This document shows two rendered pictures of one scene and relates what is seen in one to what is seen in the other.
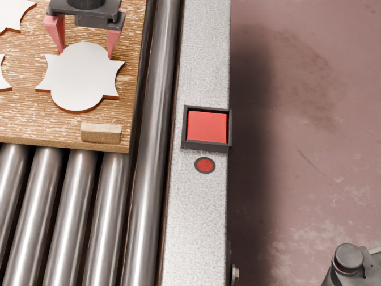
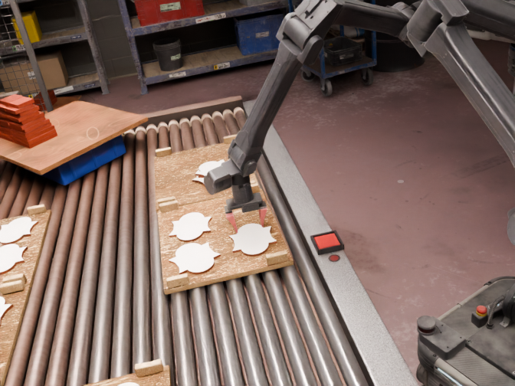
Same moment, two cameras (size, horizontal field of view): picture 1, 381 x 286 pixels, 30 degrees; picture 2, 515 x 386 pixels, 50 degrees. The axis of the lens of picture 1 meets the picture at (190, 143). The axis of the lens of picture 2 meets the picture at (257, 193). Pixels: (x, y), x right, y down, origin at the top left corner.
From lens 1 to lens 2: 57 cm
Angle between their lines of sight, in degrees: 19
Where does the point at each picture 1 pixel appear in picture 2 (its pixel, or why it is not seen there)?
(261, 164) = not seen: hidden behind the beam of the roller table
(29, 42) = (217, 234)
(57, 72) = (240, 240)
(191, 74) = (306, 223)
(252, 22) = not seen: hidden behind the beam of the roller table
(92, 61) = (254, 230)
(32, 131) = (241, 269)
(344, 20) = (360, 209)
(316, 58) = (353, 235)
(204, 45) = (306, 209)
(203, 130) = (326, 243)
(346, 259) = (425, 324)
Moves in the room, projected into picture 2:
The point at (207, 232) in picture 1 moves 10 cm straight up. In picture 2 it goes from (351, 284) to (349, 253)
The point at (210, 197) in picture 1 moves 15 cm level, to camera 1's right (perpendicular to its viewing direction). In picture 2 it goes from (344, 269) to (400, 260)
